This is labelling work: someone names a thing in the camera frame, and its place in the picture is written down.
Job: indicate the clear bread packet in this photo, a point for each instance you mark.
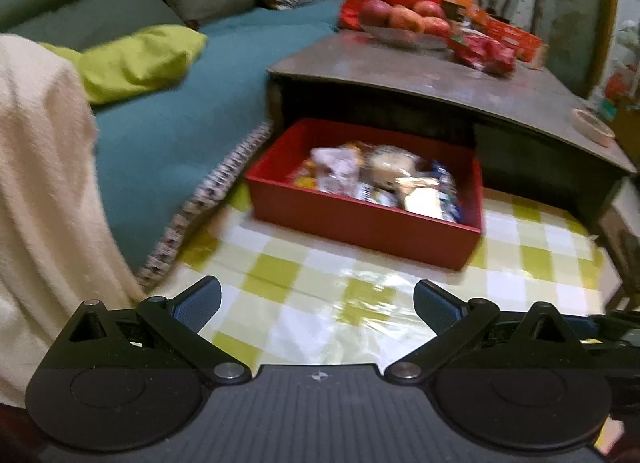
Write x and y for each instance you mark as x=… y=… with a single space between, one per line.
x=391 y=163

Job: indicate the small red yellow snack packet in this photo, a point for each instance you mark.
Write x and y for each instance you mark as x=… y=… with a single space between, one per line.
x=305 y=181

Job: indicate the green glass door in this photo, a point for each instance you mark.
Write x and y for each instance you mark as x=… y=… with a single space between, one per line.
x=575 y=18

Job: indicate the crumpled red snack bag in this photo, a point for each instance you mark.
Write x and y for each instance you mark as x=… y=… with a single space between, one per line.
x=485 y=54

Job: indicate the green sofa with cushions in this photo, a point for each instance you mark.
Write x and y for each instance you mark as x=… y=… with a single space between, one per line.
x=175 y=119

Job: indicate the green checked tablecloth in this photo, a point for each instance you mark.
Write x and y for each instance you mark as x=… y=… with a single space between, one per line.
x=310 y=264

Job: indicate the red cardboard box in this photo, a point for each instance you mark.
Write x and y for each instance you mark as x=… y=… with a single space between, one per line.
x=350 y=224

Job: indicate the dark coffee table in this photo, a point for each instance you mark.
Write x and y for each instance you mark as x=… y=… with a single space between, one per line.
x=400 y=74

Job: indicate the blue snack packet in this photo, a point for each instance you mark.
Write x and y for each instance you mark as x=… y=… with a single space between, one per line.
x=448 y=179

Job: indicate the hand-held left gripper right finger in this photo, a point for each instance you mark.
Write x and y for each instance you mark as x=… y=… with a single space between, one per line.
x=436 y=306

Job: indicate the red apple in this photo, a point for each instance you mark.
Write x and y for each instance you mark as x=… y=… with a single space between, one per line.
x=405 y=21
x=436 y=26
x=375 y=14
x=429 y=8

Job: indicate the cream blanket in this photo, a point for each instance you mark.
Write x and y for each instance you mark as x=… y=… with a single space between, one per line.
x=45 y=193

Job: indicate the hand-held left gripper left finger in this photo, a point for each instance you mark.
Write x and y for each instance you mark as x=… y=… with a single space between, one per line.
x=197 y=306

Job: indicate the clear fried snack packet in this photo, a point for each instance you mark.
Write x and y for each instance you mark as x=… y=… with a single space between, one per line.
x=351 y=146

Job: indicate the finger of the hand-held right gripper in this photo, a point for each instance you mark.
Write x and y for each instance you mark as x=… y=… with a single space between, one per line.
x=611 y=328

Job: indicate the orange food packet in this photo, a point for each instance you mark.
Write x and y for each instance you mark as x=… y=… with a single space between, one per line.
x=460 y=3

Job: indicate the orange cardboard box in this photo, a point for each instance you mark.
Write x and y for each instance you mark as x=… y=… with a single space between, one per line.
x=515 y=39

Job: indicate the glass fruit plate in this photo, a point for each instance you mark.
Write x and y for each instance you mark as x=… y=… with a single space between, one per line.
x=400 y=40

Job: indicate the lime green pillow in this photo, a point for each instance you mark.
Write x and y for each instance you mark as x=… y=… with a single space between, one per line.
x=140 y=59

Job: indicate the small silver printed packet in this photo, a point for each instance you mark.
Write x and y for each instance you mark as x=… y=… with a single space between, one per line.
x=373 y=195

